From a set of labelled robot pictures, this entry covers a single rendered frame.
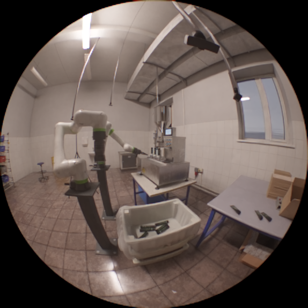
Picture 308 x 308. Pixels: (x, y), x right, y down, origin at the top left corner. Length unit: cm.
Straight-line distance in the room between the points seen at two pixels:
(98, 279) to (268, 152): 292
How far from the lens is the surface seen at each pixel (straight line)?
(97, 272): 143
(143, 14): 335
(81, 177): 83
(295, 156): 230
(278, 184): 142
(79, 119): 63
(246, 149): 219
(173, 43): 265
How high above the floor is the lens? 129
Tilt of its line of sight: 7 degrees down
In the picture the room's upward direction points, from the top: 1 degrees clockwise
